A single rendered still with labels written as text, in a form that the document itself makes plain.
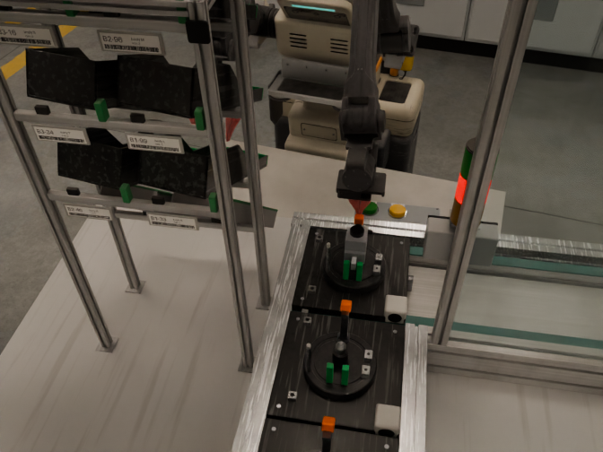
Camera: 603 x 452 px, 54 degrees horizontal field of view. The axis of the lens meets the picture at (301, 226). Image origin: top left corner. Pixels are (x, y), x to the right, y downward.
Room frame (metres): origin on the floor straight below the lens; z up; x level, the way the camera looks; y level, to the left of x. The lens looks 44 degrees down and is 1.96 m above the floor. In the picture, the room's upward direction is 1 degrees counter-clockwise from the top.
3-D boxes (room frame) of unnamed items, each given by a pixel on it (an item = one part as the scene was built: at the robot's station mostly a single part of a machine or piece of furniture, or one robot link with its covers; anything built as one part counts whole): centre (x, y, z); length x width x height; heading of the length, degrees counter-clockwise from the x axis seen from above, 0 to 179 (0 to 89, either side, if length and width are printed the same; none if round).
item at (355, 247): (0.87, -0.11, 1.06); 0.08 x 0.04 x 0.07; 169
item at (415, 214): (1.07, -0.24, 0.93); 0.21 x 0.07 x 0.06; 79
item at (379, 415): (0.63, -0.07, 1.01); 0.24 x 0.24 x 0.13; 79
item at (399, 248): (0.88, -0.12, 0.96); 0.24 x 0.24 x 0.02; 79
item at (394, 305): (0.76, -0.19, 0.97); 0.05 x 0.05 x 0.04; 79
